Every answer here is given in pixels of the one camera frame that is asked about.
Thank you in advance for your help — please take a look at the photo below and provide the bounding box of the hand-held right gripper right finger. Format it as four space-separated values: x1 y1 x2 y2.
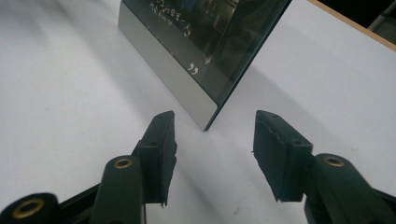
251 109 396 224

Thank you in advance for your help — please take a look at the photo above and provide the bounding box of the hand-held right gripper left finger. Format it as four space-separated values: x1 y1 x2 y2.
90 110 178 224

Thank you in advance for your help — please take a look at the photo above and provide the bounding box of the white table cover sheet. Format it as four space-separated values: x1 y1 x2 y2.
0 0 396 224

